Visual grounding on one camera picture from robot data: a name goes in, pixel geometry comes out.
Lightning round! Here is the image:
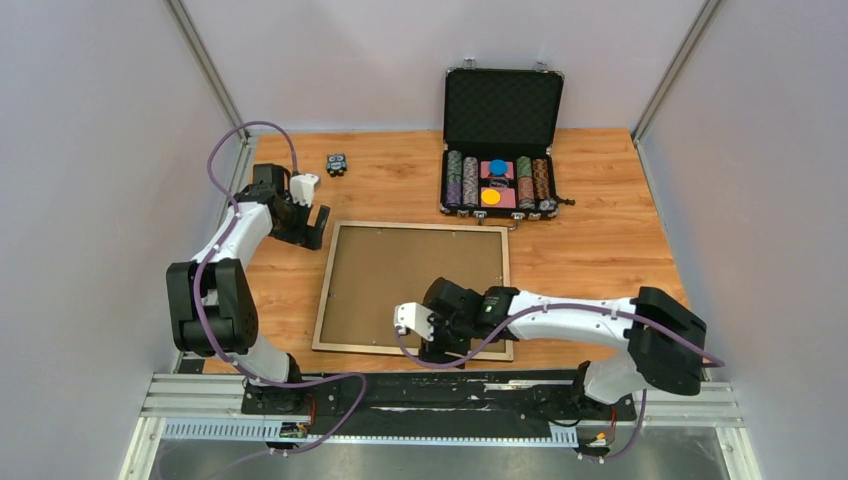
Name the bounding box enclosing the light wooden picture frame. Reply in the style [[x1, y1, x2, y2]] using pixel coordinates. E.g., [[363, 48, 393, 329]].
[[311, 221, 515, 362]]

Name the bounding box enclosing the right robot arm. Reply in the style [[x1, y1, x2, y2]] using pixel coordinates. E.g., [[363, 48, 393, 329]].
[[393, 277, 710, 418]]

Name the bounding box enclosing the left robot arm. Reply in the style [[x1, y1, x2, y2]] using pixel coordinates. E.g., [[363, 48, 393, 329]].
[[166, 164, 330, 413]]

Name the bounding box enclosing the small blue owl toy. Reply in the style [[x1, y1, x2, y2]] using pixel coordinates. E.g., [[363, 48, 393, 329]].
[[326, 153, 348, 177]]

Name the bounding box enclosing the yellow poker chip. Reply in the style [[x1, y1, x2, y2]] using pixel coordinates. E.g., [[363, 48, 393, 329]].
[[480, 188, 502, 206]]

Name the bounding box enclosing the grey purple chip column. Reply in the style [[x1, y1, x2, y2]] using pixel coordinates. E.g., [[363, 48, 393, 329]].
[[462, 157, 479, 208]]

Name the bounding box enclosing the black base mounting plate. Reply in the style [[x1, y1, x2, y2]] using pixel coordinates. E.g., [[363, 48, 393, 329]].
[[240, 369, 637, 439]]

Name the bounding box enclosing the green poker chip column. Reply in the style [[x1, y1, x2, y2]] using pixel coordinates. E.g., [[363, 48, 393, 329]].
[[516, 156, 535, 209]]

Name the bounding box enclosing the red playing card deck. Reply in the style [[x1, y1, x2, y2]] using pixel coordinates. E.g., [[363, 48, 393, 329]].
[[480, 159, 515, 180]]

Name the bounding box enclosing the dark green chip column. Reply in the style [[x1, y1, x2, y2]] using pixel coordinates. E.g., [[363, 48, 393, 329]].
[[445, 150, 463, 207]]

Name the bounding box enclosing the blue poker chip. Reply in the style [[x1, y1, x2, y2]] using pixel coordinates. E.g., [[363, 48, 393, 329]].
[[488, 159, 509, 177]]

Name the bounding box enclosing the orange brown chip column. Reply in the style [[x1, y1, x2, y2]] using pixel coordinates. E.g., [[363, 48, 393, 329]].
[[532, 158, 553, 203]]

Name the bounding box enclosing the black poker chip case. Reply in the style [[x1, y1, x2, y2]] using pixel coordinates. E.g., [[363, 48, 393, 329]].
[[438, 67, 564, 224]]

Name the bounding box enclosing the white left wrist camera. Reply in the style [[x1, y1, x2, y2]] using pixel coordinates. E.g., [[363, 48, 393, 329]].
[[289, 173, 321, 207]]

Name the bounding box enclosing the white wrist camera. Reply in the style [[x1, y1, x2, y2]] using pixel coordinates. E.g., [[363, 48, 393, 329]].
[[289, 173, 321, 207], [393, 302, 435, 342]]

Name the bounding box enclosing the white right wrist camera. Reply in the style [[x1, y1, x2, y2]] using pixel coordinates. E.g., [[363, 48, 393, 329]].
[[393, 302, 435, 342]]

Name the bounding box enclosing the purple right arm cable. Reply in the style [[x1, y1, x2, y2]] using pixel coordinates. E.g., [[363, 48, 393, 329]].
[[394, 302, 726, 463]]

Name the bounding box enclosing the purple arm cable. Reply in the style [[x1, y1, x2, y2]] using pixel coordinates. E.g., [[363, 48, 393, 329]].
[[394, 302, 726, 463], [153, 121, 368, 480]]

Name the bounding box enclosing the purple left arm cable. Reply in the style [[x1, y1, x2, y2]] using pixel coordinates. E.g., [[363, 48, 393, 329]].
[[153, 121, 368, 480]]

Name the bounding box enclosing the aluminium front rail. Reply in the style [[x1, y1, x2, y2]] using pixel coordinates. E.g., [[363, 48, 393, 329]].
[[140, 374, 744, 448]]

